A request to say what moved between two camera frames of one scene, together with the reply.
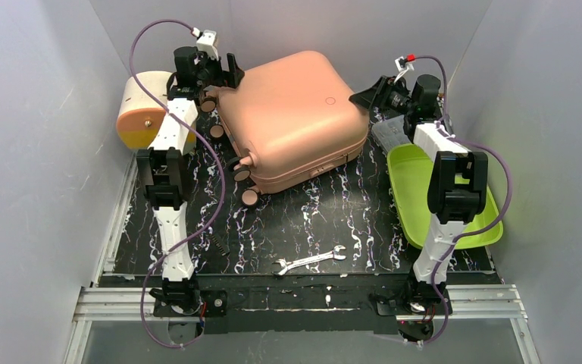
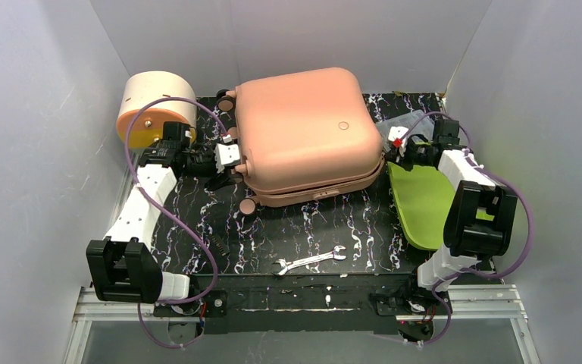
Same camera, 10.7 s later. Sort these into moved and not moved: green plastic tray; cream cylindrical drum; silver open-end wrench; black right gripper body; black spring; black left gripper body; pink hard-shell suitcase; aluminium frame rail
Moved: pink hard-shell suitcase; black left gripper body; black right gripper body
Not moved: silver open-end wrench; black spring; cream cylindrical drum; aluminium frame rail; green plastic tray
